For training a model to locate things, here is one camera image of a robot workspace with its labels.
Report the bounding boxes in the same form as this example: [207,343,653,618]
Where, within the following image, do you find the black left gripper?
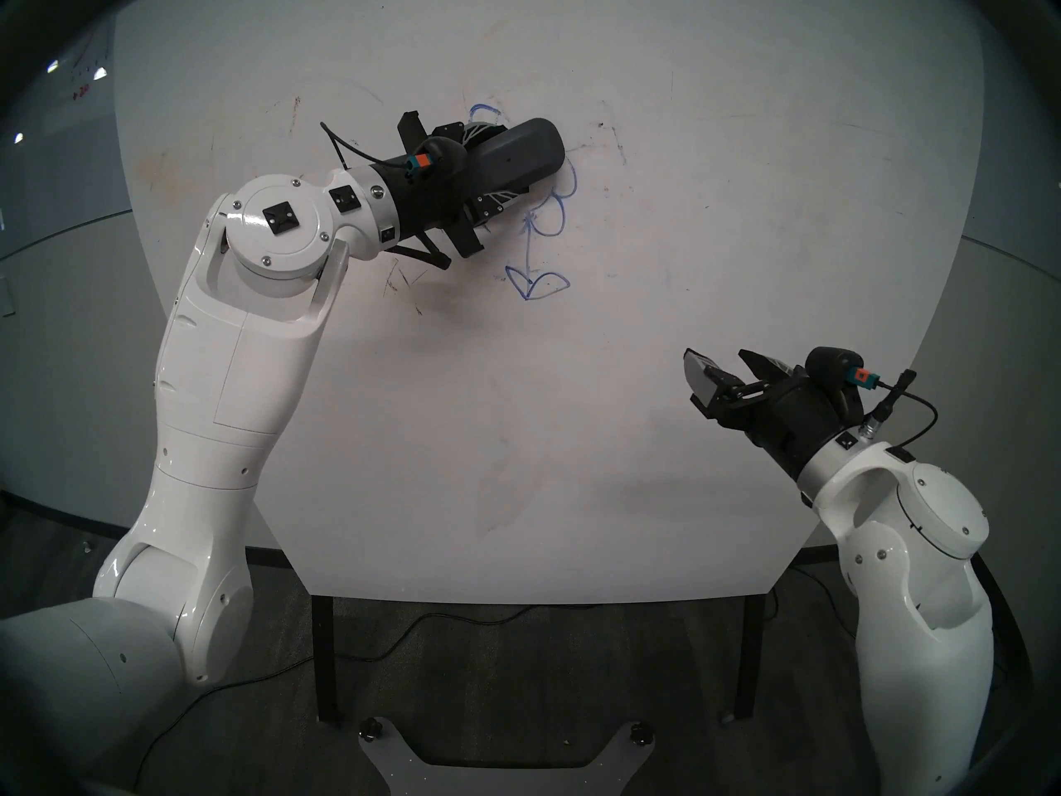
[385,110,531,260]

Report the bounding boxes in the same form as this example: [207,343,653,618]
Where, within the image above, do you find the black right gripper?
[683,347,855,480]

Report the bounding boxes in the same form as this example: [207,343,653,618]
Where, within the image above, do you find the dark grey whiteboard eraser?
[464,118,567,198]

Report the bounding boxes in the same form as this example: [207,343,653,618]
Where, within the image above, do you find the white whiteboard panel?
[110,0,991,609]

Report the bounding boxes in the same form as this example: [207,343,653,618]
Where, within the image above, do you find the black table leg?
[734,594,768,721]
[312,595,342,725]

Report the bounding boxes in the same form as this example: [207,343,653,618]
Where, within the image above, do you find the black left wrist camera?
[405,136,469,182]

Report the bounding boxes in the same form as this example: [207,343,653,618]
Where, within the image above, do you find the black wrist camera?
[806,345,881,426]
[405,136,469,182]

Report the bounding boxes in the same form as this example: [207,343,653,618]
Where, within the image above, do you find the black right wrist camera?
[806,345,881,426]

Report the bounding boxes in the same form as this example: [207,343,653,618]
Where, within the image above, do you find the thick black left gripper cable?
[385,231,453,270]

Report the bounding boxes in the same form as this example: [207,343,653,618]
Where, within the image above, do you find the thin black left camera cable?
[320,121,411,172]

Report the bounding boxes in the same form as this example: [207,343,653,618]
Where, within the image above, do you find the thin black floor cable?
[796,565,860,638]
[133,606,533,791]

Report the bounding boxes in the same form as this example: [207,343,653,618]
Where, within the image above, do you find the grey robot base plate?
[358,720,657,796]

